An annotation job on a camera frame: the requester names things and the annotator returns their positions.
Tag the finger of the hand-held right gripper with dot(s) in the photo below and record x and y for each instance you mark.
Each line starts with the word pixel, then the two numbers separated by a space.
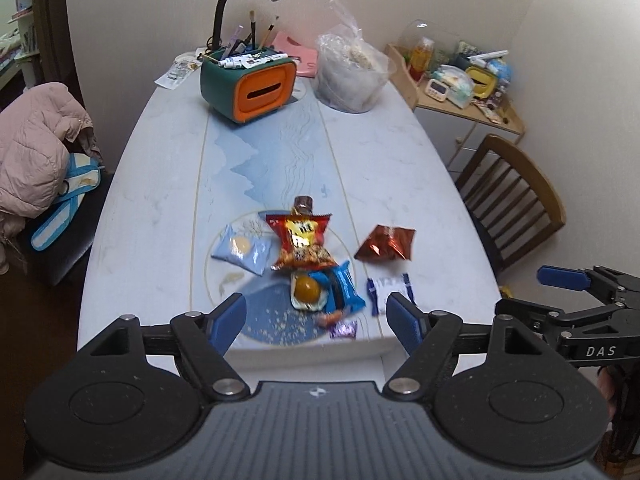
pixel 562 278
pixel 530 312

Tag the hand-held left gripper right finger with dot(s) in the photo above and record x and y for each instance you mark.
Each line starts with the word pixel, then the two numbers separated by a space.
pixel 402 317

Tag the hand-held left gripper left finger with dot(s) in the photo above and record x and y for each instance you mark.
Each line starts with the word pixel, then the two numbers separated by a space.
pixel 227 321

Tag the white dark-edged candy packet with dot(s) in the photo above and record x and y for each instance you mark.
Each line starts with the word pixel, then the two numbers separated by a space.
pixel 390 292

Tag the purple candy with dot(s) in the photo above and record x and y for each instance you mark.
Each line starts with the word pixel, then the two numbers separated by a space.
pixel 342 330

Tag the light blue snack packet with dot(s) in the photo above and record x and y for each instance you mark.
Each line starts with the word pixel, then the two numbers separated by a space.
pixel 240 252

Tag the packaged brown egg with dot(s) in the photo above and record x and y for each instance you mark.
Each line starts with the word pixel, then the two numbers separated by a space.
pixel 306 290

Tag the orange red snack bag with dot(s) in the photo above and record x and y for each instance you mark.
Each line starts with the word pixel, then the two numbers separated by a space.
pixel 300 240

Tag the small orange wrapped candy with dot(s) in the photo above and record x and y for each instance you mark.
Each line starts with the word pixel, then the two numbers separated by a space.
pixel 330 317

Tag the red foil snack packet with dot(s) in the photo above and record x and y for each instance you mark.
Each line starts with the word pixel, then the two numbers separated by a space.
pixel 385 242

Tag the wooden chair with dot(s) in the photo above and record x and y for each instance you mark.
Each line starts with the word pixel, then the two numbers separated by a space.
pixel 525 165

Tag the yellow brown snack packet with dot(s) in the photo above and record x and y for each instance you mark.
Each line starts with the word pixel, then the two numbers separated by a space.
pixel 302 205

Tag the dark seat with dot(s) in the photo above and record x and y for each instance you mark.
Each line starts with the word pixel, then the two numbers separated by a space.
pixel 65 262

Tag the wooden side cabinet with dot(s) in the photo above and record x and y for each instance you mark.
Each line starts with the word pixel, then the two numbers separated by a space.
pixel 470 120

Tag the blue white bag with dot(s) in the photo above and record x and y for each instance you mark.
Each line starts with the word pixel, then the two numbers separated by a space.
pixel 75 180

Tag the yellow container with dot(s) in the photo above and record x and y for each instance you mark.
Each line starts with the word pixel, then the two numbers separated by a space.
pixel 480 82

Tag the clear wrapped packet stack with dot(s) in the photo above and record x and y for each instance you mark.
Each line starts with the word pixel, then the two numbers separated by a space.
pixel 455 85

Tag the white kitchen timer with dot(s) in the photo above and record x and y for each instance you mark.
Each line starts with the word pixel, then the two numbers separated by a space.
pixel 436 91

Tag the green orange desk organizer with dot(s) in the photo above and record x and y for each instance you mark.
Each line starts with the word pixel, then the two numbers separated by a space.
pixel 225 90

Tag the white marker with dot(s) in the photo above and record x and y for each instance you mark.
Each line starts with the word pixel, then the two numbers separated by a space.
pixel 487 57

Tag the clear plastic bag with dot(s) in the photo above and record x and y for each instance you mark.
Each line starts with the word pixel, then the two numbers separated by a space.
pixel 350 75

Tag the printed paper sheets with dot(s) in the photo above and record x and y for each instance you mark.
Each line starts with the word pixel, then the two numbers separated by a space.
pixel 175 72

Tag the white tube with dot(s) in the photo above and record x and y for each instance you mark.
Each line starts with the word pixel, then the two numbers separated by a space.
pixel 245 61

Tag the pink padded jacket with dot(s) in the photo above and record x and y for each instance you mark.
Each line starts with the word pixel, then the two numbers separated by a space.
pixel 30 150

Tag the orange bottle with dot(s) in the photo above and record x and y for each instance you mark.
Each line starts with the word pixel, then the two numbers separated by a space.
pixel 422 55

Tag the pink folder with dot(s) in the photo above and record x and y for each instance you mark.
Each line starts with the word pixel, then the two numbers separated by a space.
pixel 300 55

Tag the clear plastic dome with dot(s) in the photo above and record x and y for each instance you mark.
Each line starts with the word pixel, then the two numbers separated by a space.
pixel 430 32

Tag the purple pen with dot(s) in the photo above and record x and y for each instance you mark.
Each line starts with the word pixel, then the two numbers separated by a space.
pixel 236 40

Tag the thin paint brush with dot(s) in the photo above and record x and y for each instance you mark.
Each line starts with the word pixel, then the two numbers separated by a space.
pixel 252 30

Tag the white bookshelf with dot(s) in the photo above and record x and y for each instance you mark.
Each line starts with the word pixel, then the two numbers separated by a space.
pixel 20 20

